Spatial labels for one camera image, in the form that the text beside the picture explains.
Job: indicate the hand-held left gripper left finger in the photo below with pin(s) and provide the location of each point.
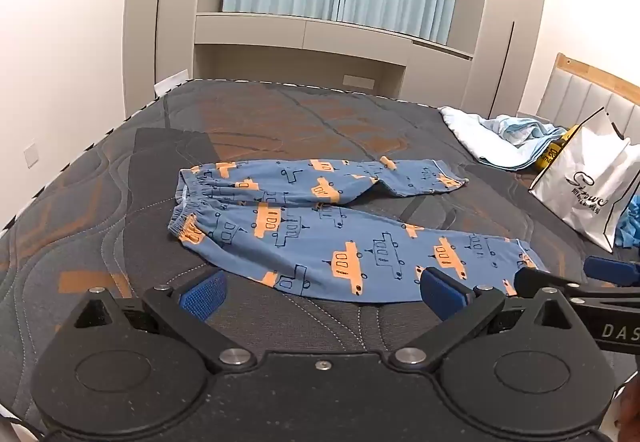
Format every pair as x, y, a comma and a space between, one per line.
204, 296

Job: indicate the beige built-in wardrobe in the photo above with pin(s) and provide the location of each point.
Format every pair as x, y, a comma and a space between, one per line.
165, 22

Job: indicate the bright blue cloth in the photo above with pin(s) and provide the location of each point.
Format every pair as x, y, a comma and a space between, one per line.
631, 227

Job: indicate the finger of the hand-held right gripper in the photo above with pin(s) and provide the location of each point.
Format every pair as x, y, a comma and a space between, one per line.
532, 278
607, 268

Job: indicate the yellow packet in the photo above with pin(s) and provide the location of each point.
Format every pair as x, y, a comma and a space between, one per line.
550, 154

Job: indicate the beige wall socket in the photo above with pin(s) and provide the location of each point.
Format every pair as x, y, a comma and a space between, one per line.
359, 82

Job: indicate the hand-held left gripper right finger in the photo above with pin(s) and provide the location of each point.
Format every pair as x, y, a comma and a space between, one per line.
440, 291

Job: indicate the white wall socket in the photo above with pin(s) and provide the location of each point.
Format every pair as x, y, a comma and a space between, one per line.
32, 153

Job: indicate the light blue blanket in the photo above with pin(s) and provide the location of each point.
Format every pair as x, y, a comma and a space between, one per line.
480, 137

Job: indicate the white shopping bag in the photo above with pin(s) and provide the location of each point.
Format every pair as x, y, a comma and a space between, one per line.
585, 192

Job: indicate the grey patterned mattress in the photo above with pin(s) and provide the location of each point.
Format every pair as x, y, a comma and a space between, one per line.
100, 202

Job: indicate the wooden padded headboard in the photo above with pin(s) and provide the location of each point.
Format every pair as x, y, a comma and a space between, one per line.
590, 92

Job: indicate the blue pants with orange print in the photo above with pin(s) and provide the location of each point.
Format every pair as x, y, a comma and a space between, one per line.
310, 242

